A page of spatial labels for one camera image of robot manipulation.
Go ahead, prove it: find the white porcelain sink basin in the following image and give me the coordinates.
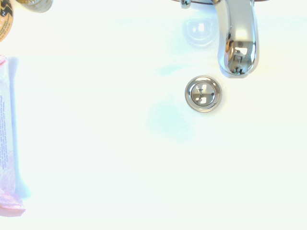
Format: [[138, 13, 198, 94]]
[[0, 0, 307, 230]]

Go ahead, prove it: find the chrome sink drain stopper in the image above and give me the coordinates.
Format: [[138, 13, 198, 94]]
[[184, 75, 223, 113]]

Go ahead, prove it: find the chrome faucet spout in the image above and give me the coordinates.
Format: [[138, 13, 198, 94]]
[[211, 0, 260, 79]]

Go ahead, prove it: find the pink floral lotion tube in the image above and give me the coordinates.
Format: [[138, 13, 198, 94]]
[[0, 55, 26, 218]]

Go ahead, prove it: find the clear glass jar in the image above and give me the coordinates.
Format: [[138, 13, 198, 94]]
[[16, 0, 52, 13]]

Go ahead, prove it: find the orange labelled bottle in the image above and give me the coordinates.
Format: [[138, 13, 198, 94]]
[[0, 0, 14, 44]]

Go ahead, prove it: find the chrome faucet handle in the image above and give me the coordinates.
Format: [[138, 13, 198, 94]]
[[171, 0, 192, 10]]

